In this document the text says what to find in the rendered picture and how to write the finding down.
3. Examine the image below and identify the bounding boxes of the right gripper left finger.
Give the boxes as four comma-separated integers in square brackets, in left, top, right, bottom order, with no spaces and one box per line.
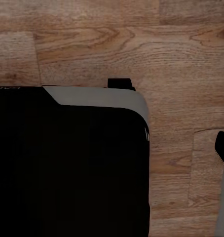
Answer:
[0,131,19,180]

